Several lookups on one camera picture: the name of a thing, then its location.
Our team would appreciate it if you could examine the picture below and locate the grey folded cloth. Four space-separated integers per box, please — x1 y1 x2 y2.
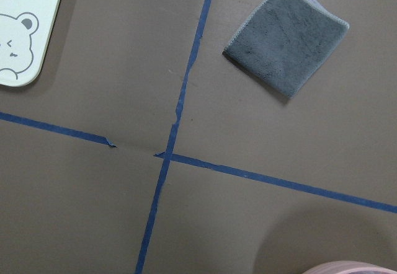
223 0 349 99

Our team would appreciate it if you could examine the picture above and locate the cream bear serving tray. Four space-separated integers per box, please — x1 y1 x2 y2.
1 0 61 87

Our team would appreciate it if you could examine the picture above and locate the pink bowl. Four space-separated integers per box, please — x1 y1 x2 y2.
303 261 396 274

